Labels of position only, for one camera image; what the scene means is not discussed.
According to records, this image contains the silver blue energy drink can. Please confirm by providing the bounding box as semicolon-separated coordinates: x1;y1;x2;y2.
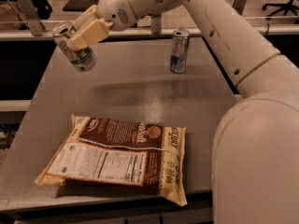
170;27;190;74

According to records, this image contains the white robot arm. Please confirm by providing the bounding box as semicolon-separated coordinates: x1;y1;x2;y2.
68;0;299;224

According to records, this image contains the horizontal metal rail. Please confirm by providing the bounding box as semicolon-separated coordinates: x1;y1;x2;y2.
0;24;299;41

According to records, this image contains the right metal rail bracket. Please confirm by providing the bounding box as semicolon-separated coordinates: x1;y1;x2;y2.
233;0;247;15

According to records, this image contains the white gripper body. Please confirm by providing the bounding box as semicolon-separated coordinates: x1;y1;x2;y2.
97;0;137;31

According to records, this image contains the black background table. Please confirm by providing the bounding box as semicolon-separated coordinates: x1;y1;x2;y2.
63;0;99;12

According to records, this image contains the left metal rail bracket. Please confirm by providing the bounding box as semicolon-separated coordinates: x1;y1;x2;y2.
17;0;45;36

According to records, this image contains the brown cream snack bag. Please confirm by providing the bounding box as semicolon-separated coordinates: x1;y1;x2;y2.
36;116;187;206

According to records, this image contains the metal rail bracket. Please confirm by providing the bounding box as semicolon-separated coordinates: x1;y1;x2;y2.
17;0;45;36
233;0;247;15
151;14;162;34

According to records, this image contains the green white 7up can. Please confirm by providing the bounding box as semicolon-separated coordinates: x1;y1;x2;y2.
52;21;97;73

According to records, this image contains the middle metal rail bracket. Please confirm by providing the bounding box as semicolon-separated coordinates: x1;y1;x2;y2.
151;14;162;34

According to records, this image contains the black office chair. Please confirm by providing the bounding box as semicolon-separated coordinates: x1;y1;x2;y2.
261;0;299;21

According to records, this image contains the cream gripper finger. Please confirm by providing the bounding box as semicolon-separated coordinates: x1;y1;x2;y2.
72;5;101;31
67;18;114;50

